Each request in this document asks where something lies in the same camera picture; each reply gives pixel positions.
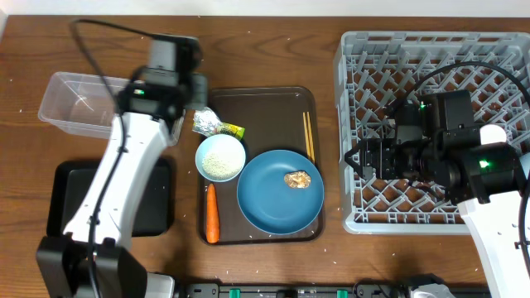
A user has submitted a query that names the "orange carrot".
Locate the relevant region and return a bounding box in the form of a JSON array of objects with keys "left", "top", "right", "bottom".
[{"left": 205, "top": 184, "right": 220, "bottom": 243}]

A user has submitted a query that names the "light blue plastic cup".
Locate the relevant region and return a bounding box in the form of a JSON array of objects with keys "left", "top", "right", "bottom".
[{"left": 519, "top": 152, "right": 530, "bottom": 178}]

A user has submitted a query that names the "wooden chopstick right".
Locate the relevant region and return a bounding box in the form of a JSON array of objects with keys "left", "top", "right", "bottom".
[{"left": 306, "top": 112, "right": 316, "bottom": 164}]

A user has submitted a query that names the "dried mushroom piece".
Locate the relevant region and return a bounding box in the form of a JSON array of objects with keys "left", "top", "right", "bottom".
[{"left": 284, "top": 171, "right": 311, "bottom": 189}]

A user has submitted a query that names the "clear plastic bin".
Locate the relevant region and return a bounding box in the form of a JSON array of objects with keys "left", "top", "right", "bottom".
[{"left": 38, "top": 72, "right": 115, "bottom": 139}]

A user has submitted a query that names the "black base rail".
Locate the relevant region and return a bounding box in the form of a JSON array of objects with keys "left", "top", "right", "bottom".
[{"left": 144, "top": 271, "right": 496, "bottom": 298}]

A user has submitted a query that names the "foil snack wrapper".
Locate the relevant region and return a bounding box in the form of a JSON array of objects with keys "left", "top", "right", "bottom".
[{"left": 192, "top": 108, "right": 245, "bottom": 140}]

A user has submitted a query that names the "wooden chopstick left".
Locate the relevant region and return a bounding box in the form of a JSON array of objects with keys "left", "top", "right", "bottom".
[{"left": 302, "top": 113, "right": 313, "bottom": 162}]

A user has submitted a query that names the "light blue rice bowl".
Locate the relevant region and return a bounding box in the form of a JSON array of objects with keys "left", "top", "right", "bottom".
[{"left": 195, "top": 134, "right": 246, "bottom": 182}]

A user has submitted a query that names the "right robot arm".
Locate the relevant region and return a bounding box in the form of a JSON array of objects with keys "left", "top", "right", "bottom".
[{"left": 344, "top": 90, "right": 529, "bottom": 297}]

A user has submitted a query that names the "dark blue plate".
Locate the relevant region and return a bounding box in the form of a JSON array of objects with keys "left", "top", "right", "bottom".
[{"left": 237, "top": 150, "right": 325, "bottom": 235}]

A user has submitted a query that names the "wooden chopstick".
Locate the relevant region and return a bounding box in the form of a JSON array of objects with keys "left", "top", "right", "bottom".
[
  {"left": 302, "top": 113, "right": 313, "bottom": 162},
  {"left": 306, "top": 112, "right": 316, "bottom": 164}
]

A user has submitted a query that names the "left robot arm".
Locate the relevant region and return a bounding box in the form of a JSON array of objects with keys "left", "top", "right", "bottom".
[{"left": 36, "top": 34, "right": 208, "bottom": 297}]

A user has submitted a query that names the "black plastic bin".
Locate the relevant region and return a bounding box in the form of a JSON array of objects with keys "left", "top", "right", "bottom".
[{"left": 46, "top": 158, "right": 176, "bottom": 237}]

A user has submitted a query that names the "brown serving tray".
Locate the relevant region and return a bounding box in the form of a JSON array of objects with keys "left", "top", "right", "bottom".
[{"left": 209, "top": 87, "right": 324, "bottom": 245}]

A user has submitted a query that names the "grey dishwasher rack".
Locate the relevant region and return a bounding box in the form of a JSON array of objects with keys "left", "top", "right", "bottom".
[{"left": 334, "top": 31, "right": 529, "bottom": 235}]

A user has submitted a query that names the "pink plastic cup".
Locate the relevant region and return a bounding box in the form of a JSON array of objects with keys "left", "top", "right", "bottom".
[{"left": 479, "top": 124, "right": 507, "bottom": 145}]

